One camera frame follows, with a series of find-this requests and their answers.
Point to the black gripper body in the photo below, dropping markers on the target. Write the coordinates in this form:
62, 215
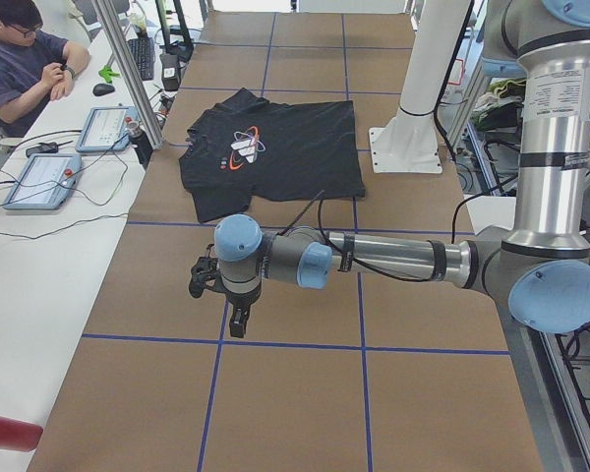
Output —
239, 300

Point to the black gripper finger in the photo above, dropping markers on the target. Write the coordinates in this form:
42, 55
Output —
238, 321

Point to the black printed t-shirt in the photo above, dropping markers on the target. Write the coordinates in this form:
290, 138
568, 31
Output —
248, 146

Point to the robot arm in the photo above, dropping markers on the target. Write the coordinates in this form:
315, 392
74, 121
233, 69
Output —
538, 270

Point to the brown table mat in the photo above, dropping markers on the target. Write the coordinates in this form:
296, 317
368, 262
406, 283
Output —
368, 374

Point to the black thermos bottle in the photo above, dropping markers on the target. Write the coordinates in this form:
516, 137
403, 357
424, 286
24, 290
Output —
139, 139

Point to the far blue teach pendant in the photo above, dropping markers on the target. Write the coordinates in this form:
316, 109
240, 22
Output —
105, 128

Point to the blue teach pendant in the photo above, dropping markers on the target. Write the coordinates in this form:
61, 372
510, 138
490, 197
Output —
46, 182
105, 128

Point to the near blue teach pendant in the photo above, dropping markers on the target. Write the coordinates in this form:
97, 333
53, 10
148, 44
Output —
46, 182

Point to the black computer mouse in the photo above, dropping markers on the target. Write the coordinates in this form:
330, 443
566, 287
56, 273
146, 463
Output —
102, 89

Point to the green plastic clip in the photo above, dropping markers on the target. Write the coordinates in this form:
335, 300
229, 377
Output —
108, 74

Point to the red bottle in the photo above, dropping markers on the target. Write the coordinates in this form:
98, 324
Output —
19, 435

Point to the black keyboard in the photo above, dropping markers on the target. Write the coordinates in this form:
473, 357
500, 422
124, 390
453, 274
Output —
142, 51

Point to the seated person in blue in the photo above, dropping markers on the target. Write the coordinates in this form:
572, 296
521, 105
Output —
35, 67

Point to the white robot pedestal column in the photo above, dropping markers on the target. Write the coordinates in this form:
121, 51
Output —
409, 141

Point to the aluminium frame post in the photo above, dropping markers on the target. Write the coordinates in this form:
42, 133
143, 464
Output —
108, 17

